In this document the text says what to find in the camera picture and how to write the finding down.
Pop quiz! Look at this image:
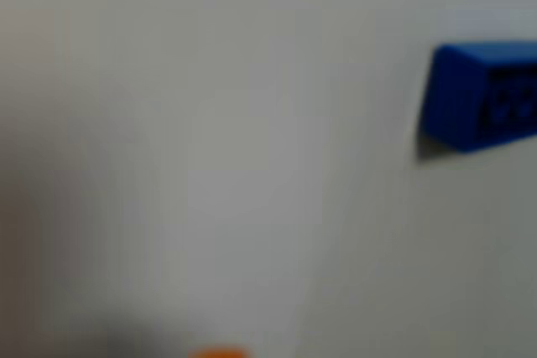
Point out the blue plastic block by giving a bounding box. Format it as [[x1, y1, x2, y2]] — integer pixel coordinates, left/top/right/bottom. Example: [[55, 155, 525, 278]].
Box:
[[420, 41, 537, 153]]

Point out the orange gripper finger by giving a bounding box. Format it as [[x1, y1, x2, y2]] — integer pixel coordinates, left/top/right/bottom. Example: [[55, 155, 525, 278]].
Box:
[[187, 345, 252, 358]]

